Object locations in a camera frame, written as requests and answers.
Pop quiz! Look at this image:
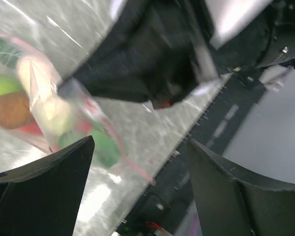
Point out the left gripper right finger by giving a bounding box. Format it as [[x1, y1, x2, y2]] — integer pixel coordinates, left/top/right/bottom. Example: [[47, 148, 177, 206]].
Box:
[[187, 140, 295, 236]]

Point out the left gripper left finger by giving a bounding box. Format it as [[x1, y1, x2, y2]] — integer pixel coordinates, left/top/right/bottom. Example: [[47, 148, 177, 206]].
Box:
[[0, 136, 94, 236]]

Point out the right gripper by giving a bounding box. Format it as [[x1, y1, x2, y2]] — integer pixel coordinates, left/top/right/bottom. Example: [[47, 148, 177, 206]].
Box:
[[58, 0, 219, 108]]

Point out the fake red dragon fruit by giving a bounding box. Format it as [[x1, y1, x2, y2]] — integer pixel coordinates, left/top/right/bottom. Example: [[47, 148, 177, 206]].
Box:
[[55, 120, 121, 169]]

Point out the fake brown kiwi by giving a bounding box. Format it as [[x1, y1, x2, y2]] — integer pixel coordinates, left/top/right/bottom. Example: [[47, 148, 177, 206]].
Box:
[[0, 91, 34, 129]]

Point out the clear zip top bag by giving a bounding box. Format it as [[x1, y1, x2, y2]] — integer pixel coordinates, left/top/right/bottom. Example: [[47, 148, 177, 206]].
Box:
[[0, 34, 153, 182]]

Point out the fake white radish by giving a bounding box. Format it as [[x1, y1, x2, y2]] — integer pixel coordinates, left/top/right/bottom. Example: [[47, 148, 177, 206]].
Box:
[[17, 56, 74, 135]]

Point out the fake green apple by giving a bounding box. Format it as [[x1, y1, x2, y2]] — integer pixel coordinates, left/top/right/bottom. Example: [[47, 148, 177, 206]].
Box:
[[0, 75, 23, 96]]

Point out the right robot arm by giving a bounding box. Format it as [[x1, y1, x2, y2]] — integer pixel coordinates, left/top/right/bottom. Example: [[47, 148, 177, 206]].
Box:
[[58, 0, 295, 109]]

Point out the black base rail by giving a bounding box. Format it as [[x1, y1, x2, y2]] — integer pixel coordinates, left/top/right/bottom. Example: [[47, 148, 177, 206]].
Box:
[[114, 69, 266, 236]]

